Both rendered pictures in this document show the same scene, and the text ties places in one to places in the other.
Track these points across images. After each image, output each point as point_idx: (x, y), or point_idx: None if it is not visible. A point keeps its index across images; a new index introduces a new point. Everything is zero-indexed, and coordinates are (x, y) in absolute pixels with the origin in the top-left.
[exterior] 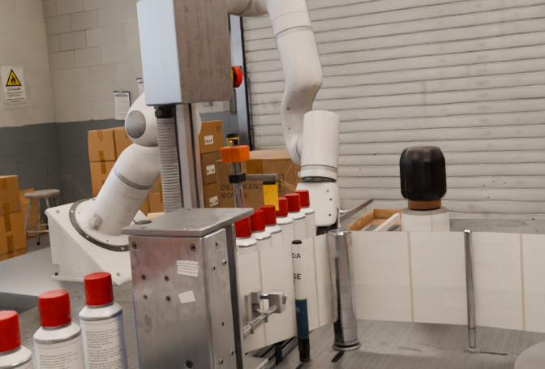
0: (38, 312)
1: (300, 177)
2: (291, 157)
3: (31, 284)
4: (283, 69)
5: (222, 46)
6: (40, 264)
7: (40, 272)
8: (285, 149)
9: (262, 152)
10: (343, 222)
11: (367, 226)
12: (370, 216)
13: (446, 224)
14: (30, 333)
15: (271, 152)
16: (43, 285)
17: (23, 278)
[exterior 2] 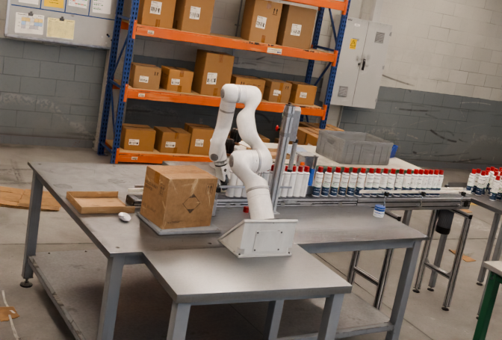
0: (308, 240)
1: (226, 162)
2: (220, 158)
3: (302, 257)
4: (231, 123)
5: None
6: (287, 270)
7: (293, 264)
8: (160, 172)
9: (175, 175)
10: (97, 220)
11: (137, 199)
12: (90, 209)
13: None
14: (314, 233)
15: (174, 172)
16: (296, 254)
17: (302, 263)
